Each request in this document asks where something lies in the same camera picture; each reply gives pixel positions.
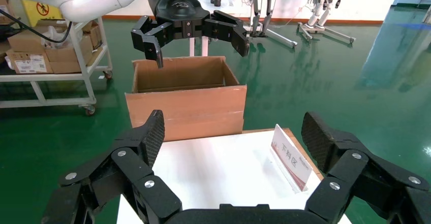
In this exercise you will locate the grey stand of black humanoid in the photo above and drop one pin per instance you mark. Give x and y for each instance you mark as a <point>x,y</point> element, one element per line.
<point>282,40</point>

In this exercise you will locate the cardboard box with white label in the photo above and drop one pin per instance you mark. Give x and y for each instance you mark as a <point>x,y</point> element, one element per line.
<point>30,64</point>

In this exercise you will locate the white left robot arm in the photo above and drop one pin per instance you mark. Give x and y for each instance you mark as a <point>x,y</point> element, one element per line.
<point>84,0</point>

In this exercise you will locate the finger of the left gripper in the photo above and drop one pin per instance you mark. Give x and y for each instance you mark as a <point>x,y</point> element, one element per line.
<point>232,30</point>
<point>149,39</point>

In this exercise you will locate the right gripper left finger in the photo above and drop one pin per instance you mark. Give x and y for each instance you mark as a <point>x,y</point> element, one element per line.
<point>121,178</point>

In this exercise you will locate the acrylic sign with Chinese text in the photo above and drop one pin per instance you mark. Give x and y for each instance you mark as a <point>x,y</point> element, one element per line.
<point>291,158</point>

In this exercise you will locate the grey stand of white humanoid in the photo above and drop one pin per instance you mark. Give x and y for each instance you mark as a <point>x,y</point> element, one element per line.
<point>336,35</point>

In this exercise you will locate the clear plastic bag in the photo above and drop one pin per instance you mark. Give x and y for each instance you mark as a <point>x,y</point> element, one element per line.
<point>54,35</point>

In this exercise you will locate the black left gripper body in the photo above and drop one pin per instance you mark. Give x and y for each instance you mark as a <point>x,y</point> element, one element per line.
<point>175,7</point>

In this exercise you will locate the plain cardboard box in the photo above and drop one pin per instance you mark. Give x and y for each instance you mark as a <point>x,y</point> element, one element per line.
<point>94,35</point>
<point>67,61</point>
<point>23,40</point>

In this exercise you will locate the white metal trolley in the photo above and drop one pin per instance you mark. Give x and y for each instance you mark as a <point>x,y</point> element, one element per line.
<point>86,71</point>

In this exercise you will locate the yellow warning sign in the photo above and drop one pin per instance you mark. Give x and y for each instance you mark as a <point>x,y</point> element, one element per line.
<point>40,10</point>

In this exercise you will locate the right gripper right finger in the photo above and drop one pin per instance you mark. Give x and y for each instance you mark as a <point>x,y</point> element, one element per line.
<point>363,175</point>

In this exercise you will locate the large open cardboard box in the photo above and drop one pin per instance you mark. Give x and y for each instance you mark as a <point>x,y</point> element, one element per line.
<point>188,111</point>

